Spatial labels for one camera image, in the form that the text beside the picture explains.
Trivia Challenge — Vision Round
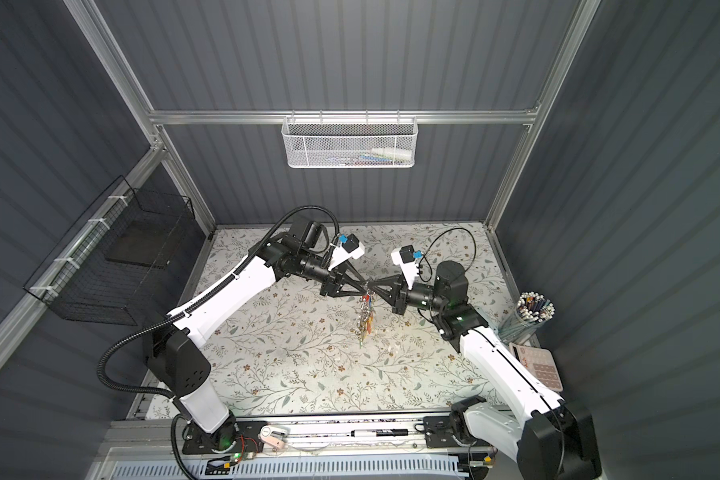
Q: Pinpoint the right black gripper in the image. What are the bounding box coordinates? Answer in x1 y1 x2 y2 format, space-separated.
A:
370 275 447 317

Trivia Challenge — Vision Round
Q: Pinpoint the large keyring with coloured keys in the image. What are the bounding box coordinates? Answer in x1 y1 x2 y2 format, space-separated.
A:
356 291 374 345

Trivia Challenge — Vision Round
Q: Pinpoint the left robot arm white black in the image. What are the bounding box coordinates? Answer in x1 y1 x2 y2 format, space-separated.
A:
144 214 365 435

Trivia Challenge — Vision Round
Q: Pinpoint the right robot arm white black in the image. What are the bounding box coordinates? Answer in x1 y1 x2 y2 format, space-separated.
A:
368 261 603 479

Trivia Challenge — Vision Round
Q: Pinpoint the clear cup of pens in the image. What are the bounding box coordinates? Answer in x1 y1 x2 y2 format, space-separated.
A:
498 292 556 343

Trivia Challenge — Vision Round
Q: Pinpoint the white bottle in basket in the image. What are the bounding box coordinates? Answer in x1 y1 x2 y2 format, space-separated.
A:
371 147 414 164

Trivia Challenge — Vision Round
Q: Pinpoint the black marker pen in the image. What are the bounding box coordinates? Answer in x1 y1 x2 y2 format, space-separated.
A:
350 429 409 438

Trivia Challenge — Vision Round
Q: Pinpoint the pink calculator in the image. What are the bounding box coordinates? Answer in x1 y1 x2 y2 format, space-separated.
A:
509 343 564 393

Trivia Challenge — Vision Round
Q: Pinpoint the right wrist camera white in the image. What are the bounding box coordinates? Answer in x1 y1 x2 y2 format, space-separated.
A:
390 245 422 290

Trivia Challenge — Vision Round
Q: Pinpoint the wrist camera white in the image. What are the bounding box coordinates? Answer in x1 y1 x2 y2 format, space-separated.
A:
328 234 365 271
390 245 422 290

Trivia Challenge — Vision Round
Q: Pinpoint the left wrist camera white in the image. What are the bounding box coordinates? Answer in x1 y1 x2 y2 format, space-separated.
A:
328 234 365 271

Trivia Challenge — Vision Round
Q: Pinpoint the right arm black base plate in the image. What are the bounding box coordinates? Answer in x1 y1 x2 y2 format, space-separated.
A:
422 415 492 449

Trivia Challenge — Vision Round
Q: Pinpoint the white wire mesh basket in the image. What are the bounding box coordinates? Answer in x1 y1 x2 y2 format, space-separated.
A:
281 119 419 169

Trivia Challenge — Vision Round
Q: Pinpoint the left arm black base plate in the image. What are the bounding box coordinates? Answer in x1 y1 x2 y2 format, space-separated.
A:
180 420 268 455

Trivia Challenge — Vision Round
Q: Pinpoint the black corrugated cable hose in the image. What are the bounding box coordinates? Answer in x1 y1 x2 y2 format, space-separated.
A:
95 205 341 400

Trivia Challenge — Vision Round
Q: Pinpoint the black wire mesh basket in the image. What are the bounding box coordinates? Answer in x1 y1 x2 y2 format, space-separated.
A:
24 184 202 327

